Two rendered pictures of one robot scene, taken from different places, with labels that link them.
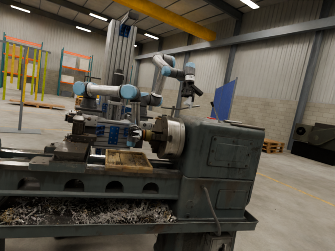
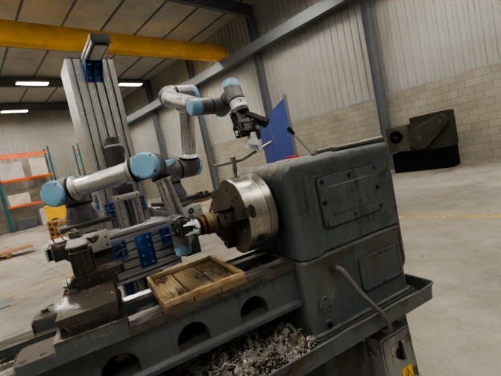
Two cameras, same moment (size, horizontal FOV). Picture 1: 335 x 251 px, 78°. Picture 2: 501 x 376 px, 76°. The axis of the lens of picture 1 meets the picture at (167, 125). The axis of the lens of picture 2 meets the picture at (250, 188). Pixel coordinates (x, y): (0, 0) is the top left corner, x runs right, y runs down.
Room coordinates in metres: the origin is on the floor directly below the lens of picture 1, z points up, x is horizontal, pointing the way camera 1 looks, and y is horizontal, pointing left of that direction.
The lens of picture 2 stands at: (0.17, 0.13, 1.30)
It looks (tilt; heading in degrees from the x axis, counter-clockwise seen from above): 5 degrees down; 352
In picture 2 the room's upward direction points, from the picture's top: 12 degrees counter-clockwise
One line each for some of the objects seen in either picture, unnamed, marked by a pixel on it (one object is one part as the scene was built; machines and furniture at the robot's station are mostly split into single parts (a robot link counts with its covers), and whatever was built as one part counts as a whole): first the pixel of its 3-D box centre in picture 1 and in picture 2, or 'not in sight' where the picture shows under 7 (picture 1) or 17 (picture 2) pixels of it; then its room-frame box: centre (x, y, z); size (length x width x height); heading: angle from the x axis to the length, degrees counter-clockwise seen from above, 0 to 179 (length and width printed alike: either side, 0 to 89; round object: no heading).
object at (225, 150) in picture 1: (213, 145); (315, 195); (1.64, -0.39, 1.06); 0.59 x 0.48 x 0.39; 108
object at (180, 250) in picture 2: (132, 139); (182, 242); (1.70, 0.27, 0.98); 0.11 x 0.08 x 0.11; 172
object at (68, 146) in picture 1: (74, 146); (89, 296); (1.33, 0.59, 0.95); 0.43 x 0.17 x 0.05; 18
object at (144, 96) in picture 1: (142, 98); (168, 170); (2.11, 0.29, 1.33); 0.13 x 0.12 x 0.14; 117
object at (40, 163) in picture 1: (65, 154); (77, 318); (1.30, 0.63, 0.90); 0.47 x 0.30 x 0.06; 18
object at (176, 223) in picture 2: (134, 131); (183, 226); (1.53, 0.24, 1.08); 0.12 x 0.09 x 0.08; 17
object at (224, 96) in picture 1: (218, 113); (277, 158); (8.12, -1.88, 1.18); 4.12 x 0.80 x 2.35; 176
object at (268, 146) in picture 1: (267, 145); not in sight; (8.54, -4.26, 0.22); 1.25 x 0.86 x 0.44; 127
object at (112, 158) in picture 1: (127, 160); (192, 279); (1.42, 0.24, 0.89); 0.36 x 0.30 x 0.04; 18
